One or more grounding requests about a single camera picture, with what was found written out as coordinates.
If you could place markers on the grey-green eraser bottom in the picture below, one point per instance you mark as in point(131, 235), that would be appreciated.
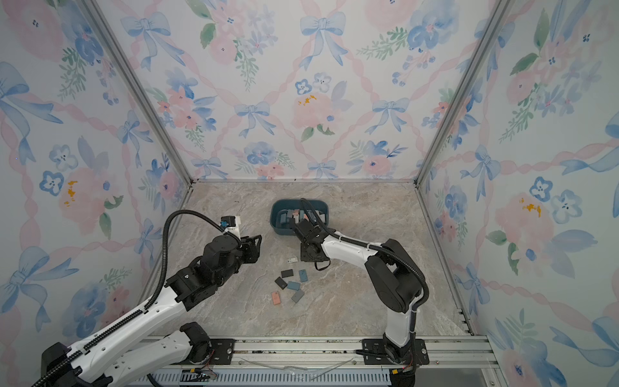
point(298, 295)

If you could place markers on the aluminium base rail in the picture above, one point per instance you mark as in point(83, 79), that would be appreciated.
point(308, 361)

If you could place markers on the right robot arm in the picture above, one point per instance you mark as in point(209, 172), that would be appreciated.
point(397, 280)

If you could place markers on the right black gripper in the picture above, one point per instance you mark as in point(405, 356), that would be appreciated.
point(303, 254)

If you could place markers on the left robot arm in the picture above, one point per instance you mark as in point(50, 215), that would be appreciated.
point(114, 356)

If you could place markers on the teal plastic storage box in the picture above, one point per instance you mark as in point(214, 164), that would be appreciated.
point(282, 206)

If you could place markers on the pink eraser bottom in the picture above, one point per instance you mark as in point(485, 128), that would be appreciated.
point(276, 299)

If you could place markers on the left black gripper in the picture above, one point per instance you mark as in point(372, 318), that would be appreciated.
point(251, 247)

